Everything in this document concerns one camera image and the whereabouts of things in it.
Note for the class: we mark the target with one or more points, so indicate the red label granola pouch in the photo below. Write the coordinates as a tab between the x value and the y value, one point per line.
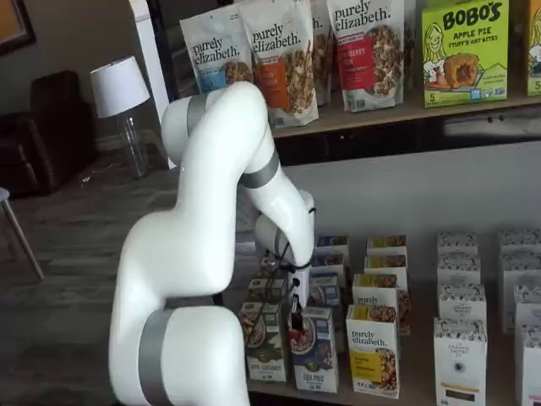
363	63

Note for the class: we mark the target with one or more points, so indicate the blue label granola pouch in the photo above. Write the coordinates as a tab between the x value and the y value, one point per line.
211	51

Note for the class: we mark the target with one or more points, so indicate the dark brown armchair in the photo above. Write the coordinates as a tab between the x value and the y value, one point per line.
42	148

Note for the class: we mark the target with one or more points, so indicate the yellow white granola box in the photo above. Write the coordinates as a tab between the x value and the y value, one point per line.
386	243
374	292
386	262
372	359

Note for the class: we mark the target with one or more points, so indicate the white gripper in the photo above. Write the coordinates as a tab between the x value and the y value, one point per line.
301	287

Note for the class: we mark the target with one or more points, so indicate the blue white cereal box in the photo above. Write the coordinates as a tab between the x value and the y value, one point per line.
331	262
325	287
315	363
334	243

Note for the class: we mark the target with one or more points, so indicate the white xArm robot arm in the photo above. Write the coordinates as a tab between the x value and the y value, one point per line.
203	211

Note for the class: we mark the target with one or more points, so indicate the green Bobo's snack box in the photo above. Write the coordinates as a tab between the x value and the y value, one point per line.
465	55

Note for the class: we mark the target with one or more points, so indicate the yellow snack box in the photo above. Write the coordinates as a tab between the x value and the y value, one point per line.
534	51

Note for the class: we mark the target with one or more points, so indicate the white shade table lamp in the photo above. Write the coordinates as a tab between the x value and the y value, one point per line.
118	84

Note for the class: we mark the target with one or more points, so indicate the green white cereal box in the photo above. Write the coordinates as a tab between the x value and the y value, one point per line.
268	265
262	355
264	292

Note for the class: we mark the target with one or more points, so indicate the orange label granola pouch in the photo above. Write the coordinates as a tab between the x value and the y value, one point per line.
279	63
323	55

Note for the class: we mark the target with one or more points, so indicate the dark framed wall picture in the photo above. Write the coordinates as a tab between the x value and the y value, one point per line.
17	25

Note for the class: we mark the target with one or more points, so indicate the white organic pantry box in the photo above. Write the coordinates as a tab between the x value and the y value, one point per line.
532	368
520	266
456	243
520	239
460	359
528	308
458	270
460	304

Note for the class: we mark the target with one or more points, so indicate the grey stool wooden leg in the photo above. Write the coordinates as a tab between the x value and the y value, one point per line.
23	243

